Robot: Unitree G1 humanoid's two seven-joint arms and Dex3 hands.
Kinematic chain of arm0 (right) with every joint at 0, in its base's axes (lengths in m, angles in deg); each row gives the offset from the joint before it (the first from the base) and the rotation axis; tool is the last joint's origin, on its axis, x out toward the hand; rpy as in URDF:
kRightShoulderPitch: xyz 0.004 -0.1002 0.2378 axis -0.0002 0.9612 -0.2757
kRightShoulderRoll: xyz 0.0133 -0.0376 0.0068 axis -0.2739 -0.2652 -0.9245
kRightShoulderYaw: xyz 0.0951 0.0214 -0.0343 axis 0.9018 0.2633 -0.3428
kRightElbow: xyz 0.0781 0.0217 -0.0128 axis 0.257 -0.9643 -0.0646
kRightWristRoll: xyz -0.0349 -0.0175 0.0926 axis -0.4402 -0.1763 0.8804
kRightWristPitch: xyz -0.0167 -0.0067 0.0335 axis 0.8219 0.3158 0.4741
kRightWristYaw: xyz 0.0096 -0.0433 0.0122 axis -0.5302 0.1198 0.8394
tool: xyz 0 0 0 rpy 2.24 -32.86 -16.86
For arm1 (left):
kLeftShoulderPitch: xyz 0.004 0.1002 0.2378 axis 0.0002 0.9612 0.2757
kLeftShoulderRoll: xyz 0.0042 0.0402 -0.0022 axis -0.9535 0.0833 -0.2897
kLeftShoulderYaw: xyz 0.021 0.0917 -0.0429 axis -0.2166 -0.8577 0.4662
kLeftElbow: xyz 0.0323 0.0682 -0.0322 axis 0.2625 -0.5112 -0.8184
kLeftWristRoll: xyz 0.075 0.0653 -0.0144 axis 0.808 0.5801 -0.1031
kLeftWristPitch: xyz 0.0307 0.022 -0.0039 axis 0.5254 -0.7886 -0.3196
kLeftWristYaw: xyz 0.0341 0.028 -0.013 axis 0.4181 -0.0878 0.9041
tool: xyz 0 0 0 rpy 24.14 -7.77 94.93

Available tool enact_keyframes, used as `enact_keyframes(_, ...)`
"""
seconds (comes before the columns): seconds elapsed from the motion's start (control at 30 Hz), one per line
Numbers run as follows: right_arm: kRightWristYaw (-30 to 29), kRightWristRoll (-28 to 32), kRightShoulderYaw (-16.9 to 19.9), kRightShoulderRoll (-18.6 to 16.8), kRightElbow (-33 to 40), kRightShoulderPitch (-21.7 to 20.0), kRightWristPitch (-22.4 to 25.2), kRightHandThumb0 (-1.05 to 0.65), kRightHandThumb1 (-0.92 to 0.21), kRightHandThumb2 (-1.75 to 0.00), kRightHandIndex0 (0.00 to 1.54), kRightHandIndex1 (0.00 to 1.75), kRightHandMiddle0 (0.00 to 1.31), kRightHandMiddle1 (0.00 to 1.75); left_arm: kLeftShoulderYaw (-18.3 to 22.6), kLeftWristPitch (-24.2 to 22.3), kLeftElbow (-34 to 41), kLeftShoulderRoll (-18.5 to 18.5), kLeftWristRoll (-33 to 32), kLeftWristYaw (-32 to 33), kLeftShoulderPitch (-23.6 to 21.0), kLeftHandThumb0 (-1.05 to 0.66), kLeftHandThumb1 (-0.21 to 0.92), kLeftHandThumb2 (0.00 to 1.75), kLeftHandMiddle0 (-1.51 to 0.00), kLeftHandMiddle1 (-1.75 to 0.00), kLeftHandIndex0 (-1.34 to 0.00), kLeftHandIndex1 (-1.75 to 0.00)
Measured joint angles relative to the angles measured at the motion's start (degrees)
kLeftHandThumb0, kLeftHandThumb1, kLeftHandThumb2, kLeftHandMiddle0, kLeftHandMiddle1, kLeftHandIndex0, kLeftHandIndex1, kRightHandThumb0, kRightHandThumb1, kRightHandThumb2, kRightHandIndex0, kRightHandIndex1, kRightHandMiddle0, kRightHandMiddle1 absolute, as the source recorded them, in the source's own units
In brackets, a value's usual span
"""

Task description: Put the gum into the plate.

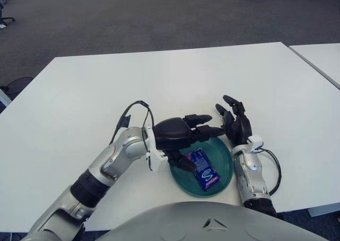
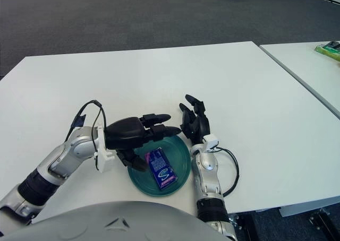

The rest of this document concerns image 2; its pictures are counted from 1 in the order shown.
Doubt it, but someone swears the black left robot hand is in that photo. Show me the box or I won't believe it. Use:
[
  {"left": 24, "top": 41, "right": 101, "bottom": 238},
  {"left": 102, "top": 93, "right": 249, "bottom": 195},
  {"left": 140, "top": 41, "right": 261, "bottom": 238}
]
[{"left": 105, "top": 113, "right": 183, "bottom": 173}]

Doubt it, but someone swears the green package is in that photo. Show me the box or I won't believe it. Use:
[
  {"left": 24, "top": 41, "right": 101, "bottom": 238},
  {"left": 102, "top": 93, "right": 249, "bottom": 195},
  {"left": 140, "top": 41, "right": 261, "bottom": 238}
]
[{"left": 314, "top": 40, "right": 340, "bottom": 61}]

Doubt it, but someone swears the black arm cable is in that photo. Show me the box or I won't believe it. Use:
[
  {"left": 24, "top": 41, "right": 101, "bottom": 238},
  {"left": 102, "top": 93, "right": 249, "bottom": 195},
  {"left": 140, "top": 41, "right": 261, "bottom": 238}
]
[
  {"left": 65, "top": 99, "right": 107, "bottom": 170},
  {"left": 212, "top": 147, "right": 240, "bottom": 198}
]

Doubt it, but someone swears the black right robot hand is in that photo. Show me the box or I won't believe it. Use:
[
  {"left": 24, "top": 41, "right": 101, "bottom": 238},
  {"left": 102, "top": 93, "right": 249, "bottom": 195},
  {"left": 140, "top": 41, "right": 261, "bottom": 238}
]
[{"left": 178, "top": 94, "right": 212, "bottom": 146}]

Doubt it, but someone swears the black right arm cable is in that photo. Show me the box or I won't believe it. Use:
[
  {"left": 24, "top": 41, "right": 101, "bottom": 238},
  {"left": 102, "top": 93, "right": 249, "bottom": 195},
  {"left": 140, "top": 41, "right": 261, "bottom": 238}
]
[{"left": 212, "top": 147, "right": 240, "bottom": 198}]

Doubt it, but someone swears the green ribbed plate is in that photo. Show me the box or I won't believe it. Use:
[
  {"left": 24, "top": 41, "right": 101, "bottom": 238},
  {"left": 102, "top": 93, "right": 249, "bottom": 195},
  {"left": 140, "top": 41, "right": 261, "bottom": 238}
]
[{"left": 127, "top": 134, "right": 191, "bottom": 198}]

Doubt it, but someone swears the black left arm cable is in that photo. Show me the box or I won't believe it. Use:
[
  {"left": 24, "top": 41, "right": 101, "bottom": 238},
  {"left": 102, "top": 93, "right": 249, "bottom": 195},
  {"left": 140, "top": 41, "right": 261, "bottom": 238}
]
[{"left": 65, "top": 99, "right": 107, "bottom": 170}]

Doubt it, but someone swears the blue gum pack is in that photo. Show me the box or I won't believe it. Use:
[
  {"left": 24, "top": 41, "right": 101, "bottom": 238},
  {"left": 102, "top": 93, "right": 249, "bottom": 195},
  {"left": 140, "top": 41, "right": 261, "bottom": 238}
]
[{"left": 144, "top": 147, "right": 178, "bottom": 191}]

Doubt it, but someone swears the black table foot frame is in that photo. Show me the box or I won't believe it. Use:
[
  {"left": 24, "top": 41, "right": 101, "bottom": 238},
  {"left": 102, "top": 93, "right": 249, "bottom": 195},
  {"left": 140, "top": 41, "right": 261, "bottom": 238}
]
[{"left": 309, "top": 208, "right": 340, "bottom": 238}]

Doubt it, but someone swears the grey robot torso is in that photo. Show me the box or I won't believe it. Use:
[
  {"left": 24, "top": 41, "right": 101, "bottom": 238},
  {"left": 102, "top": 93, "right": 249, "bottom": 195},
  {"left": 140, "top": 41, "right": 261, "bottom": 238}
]
[{"left": 0, "top": 200, "right": 232, "bottom": 241}]

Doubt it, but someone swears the white table frame beam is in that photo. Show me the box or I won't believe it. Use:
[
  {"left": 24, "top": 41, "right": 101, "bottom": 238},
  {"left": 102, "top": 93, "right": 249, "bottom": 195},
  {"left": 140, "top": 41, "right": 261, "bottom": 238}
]
[{"left": 280, "top": 198, "right": 340, "bottom": 218}]

